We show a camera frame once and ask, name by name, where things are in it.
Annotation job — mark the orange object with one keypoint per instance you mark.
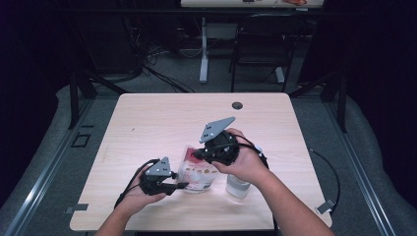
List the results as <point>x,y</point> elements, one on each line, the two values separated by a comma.
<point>295,2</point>

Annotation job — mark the white-legged desk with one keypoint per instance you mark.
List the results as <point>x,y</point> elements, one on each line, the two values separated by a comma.
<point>204,59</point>

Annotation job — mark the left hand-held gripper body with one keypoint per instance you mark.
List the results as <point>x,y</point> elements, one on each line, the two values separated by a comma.
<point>157,182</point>

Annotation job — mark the aluminium floor rail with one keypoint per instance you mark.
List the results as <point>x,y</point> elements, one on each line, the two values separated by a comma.
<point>364,177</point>
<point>42,178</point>

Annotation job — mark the black floor socket frame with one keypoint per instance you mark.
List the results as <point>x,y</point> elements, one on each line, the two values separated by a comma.
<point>73,140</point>

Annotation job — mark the black chair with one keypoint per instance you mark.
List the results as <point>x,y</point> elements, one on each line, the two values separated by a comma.
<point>262,42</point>

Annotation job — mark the person's left hand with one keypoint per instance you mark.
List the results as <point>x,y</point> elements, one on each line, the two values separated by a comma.
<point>139,200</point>

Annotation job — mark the white plastic bag red print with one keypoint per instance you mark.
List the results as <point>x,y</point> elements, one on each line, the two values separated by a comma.
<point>196,177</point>

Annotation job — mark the black table grommet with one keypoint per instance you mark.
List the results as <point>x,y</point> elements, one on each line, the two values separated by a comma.
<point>237,105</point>

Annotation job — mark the grey floor bracket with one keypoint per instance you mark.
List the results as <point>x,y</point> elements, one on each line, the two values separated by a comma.
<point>326,206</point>
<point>77,208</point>

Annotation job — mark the black metal stand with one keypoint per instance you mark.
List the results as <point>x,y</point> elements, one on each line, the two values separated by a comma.
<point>342,105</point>
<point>74,98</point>

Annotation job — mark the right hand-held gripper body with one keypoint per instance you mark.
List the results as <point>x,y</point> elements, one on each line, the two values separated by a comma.
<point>223,149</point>

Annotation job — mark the person's right hand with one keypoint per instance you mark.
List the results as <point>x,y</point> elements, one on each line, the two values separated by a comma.
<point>249,164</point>

